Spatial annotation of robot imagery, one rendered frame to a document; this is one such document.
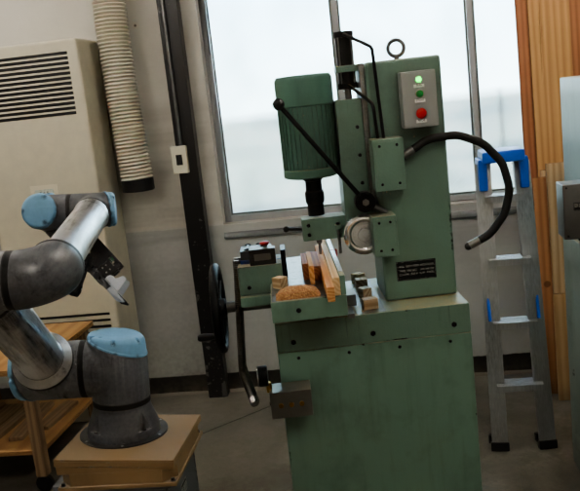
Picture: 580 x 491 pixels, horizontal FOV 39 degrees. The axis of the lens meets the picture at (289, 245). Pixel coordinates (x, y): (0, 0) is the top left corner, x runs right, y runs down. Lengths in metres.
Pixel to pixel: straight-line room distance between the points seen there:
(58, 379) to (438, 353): 1.08
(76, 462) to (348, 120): 1.22
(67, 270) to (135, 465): 0.63
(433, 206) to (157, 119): 1.89
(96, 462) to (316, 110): 1.16
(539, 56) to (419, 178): 1.47
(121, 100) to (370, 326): 1.91
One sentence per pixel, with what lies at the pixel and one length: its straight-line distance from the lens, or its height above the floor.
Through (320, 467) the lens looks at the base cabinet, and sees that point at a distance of 2.54.
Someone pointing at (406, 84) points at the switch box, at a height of 1.45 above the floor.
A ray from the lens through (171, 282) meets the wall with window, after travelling 4.10.
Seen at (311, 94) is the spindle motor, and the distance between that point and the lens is 2.42.
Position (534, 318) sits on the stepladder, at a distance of 3.26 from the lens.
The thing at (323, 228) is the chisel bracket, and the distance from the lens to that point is 2.51.
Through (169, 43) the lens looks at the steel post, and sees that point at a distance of 3.89.
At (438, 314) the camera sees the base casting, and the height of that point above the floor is 0.78.
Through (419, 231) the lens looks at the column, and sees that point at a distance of 2.47.
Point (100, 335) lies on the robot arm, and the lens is 2.16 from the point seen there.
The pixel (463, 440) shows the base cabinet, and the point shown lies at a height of 0.37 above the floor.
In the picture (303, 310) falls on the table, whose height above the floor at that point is 0.87.
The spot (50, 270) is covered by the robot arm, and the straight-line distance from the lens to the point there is 1.61.
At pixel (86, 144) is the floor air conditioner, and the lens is 3.80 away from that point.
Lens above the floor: 1.45
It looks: 11 degrees down
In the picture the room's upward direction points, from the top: 6 degrees counter-clockwise
